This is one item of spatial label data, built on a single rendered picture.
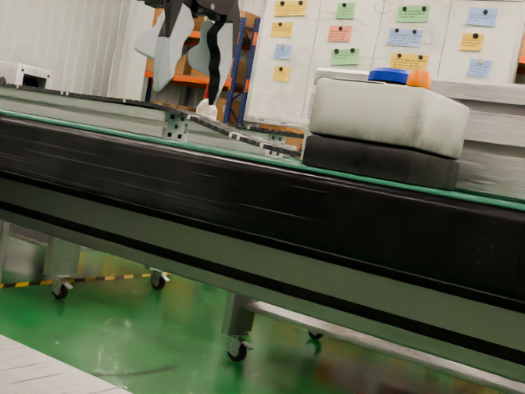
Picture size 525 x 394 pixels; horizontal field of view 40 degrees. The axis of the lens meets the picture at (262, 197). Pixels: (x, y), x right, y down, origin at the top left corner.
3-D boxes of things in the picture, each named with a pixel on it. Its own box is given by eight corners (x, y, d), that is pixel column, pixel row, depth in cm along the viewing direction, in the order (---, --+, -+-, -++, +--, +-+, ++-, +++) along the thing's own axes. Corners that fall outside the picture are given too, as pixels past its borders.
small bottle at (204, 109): (203, 144, 130) (214, 79, 129) (216, 146, 127) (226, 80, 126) (186, 141, 127) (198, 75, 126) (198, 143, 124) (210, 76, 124)
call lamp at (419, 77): (401, 84, 44) (405, 65, 44) (412, 88, 46) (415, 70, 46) (423, 87, 44) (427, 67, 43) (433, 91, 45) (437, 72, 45)
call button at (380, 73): (354, 92, 48) (359, 63, 48) (380, 102, 52) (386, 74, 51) (408, 98, 46) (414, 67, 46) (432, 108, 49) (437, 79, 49)
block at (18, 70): (-29, 102, 147) (-23, 56, 147) (17, 110, 157) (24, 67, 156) (1, 108, 142) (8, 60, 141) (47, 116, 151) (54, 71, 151)
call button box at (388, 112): (299, 164, 48) (316, 71, 48) (366, 175, 56) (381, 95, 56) (408, 184, 44) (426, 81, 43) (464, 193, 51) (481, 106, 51)
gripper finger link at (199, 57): (198, 96, 86) (193, 17, 83) (236, 101, 83) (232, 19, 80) (180, 101, 84) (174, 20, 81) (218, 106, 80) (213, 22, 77)
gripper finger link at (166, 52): (127, 88, 77) (161, 16, 79) (167, 94, 74) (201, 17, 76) (108, 73, 75) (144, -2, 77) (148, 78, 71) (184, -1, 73)
